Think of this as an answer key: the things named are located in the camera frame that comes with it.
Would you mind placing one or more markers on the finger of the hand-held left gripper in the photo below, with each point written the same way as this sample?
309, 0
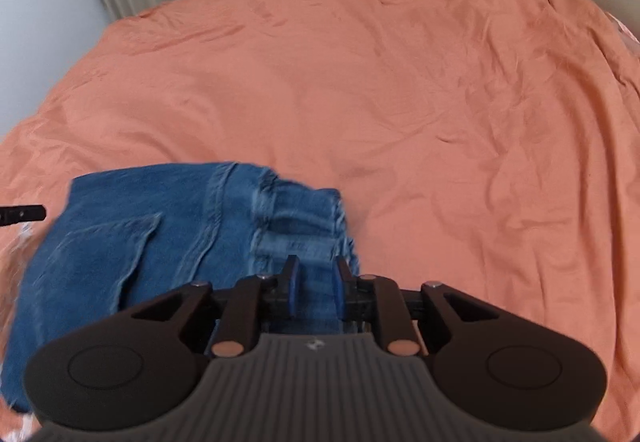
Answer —
22, 214

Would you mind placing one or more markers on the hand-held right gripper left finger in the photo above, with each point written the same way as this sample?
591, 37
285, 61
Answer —
294, 289

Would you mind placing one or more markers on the orange bed sheet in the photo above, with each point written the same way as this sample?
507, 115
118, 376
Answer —
400, 122

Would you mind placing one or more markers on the white patterned bedding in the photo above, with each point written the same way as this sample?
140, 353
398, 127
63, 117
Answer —
627, 28

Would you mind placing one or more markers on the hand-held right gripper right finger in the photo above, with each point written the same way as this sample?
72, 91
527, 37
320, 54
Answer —
338, 291

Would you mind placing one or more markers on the blue denim pants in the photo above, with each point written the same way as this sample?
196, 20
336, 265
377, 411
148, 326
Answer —
125, 247

